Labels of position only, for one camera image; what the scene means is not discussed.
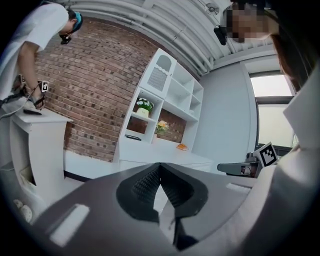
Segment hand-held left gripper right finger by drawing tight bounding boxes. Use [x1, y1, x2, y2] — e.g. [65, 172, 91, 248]
[159, 161, 259, 252]

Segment white pedestal table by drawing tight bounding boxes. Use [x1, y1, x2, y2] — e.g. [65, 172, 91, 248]
[9, 109, 75, 201]

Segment low white bench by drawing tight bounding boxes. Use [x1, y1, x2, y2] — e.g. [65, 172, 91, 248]
[63, 149, 121, 180]

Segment white ceiling pipes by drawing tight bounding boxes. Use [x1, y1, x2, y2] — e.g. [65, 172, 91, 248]
[71, 0, 216, 76]

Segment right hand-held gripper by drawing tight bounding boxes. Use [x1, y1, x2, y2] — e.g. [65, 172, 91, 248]
[217, 141, 279, 179]

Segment white desk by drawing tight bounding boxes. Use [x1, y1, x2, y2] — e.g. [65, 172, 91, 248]
[119, 136, 215, 174]

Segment person's head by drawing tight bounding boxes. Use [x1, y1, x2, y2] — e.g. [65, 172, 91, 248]
[225, 1, 280, 45]

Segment round ceiling fixture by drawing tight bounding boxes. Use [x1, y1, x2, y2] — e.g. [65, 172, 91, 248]
[205, 2, 221, 16]

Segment orange flower bouquet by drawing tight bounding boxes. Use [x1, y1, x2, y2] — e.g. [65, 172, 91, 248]
[155, 120, 170, 136]

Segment window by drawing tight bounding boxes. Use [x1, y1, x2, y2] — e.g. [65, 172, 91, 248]
[249, 71, 300, 149]

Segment person's white shirt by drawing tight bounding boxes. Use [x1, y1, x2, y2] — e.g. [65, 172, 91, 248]
[238, 74, 320, 256]

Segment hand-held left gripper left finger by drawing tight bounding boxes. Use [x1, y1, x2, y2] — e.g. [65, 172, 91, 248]
[32, 162, 176, 256]

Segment white flowers in cream pot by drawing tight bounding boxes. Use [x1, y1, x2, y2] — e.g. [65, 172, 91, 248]
[136, 97, 155, 118]

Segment white shelf hutch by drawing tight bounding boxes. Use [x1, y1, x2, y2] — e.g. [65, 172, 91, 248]
[113, 47, 205, 163]

